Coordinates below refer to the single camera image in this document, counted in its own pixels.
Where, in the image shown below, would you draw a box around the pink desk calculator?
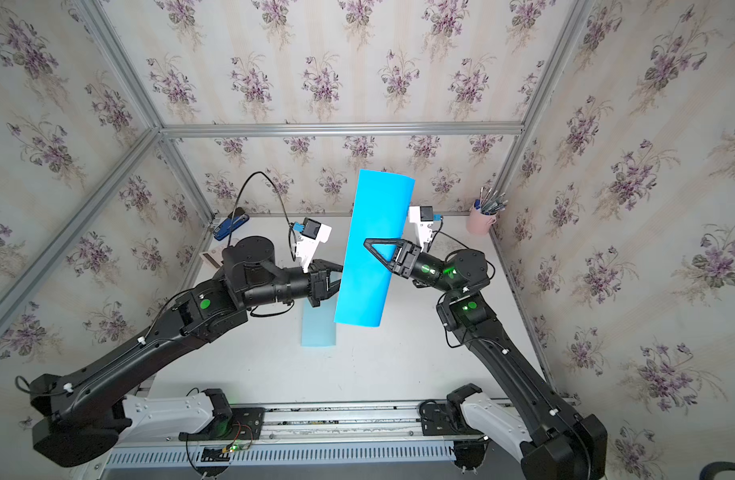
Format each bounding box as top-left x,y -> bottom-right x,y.
200,249 -> 223,271

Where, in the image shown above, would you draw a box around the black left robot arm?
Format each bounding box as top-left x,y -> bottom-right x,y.
29,236 -> 343,468

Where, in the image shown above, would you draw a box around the light blue paper sheet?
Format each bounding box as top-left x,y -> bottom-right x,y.
301,298 -> 337,348

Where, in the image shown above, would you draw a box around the pink pen cup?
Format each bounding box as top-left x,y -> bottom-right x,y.
465,207 -> 497,236

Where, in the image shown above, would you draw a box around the dark blue paper sheet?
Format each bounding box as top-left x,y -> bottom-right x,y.
334,170 -> 415,328

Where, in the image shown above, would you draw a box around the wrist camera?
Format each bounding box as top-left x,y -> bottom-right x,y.
293,217 -> 332,273
407,205 -> 443,253

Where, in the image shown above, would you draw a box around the blue black stapler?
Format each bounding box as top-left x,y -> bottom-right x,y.
213,207 -> 250,241

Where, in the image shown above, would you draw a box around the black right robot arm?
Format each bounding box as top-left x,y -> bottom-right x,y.
364,238 -> 607,479

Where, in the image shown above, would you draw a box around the pens in cup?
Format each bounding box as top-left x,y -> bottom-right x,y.
473,186 -> 509,215

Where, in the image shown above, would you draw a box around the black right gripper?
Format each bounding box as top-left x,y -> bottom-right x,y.
369,241 -> 463,303

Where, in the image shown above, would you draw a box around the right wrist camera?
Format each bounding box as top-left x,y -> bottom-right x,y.
407,205 -> 443,253

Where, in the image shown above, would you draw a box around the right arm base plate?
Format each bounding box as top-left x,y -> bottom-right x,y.
417,400 -> 485,437

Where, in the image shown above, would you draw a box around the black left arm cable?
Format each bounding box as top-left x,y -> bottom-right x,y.
232,170 -> 297,259

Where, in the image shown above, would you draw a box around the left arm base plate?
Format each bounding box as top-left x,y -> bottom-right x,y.
179,407 -> 267,443

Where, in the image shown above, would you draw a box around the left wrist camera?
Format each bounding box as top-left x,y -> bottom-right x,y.
293,217 -> 332,273

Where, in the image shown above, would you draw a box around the aluminium mounting rail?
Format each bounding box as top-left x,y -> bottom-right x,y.
88,397 -> 591,448

